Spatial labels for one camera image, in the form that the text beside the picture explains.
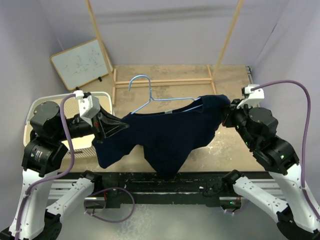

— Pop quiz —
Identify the cream plastic laundry basket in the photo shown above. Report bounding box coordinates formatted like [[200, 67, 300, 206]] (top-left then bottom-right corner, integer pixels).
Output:
[[23, 91, 114, 158]]

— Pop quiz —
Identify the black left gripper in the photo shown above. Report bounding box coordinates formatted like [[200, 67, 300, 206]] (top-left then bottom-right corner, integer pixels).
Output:
[[53, 103, 129, 143]]

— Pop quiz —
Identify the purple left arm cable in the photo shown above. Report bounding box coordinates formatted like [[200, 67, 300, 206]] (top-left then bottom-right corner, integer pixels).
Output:
[[13, 94, 76, 240]]

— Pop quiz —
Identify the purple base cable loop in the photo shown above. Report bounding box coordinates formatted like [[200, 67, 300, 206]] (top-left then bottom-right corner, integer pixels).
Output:
[[83, 186, 137, 224]]

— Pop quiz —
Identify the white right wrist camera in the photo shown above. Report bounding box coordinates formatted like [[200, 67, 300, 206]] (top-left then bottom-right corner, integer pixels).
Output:
[[236, 84, 265, 109]]

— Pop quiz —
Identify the wooden clothes rack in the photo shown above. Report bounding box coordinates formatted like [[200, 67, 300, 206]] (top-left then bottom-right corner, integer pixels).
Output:
[[85, 0, 245, 105]]

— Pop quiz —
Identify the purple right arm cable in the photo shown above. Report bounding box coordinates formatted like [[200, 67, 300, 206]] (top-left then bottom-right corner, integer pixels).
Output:
[[223, 79, 318, 216]]

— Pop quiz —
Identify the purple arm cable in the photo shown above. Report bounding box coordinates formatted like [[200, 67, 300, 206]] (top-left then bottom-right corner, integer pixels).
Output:
[[223, 79, 318, 216], [13, 94, 76, 240]]

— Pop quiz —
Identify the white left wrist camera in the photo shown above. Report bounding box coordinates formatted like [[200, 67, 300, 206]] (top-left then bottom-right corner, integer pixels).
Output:
[[73, 90, 101, 127]]

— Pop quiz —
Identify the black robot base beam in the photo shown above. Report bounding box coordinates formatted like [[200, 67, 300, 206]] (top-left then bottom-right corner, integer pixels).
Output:
[[59, 171, 278, 208]]

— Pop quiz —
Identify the light blue wire hanger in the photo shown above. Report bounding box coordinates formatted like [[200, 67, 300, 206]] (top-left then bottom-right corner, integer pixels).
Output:
[[128, 74, 200, 115]]

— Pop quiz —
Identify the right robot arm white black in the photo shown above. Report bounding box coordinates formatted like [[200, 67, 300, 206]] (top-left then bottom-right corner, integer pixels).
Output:
[[222, 99, 320, 240]]

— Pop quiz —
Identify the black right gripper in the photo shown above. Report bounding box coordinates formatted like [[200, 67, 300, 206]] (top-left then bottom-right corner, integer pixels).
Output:
[[221, 97, 257, 147]]

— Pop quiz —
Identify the small whiteboard wooden frame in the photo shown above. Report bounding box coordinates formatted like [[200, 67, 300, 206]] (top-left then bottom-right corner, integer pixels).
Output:
[[50, 38, 108, 91]]

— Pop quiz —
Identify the navy blue t shirt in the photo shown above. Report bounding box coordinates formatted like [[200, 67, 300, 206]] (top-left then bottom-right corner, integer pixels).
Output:
[[92, 94, 231, 178]]

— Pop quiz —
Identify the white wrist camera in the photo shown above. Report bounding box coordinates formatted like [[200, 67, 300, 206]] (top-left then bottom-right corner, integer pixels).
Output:
[[236, 84, 265, 109], [73, 90, 101, 127]]

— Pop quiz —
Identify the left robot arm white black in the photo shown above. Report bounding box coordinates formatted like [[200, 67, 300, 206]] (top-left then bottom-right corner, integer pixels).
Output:
[[0, 100, 128, 240]]

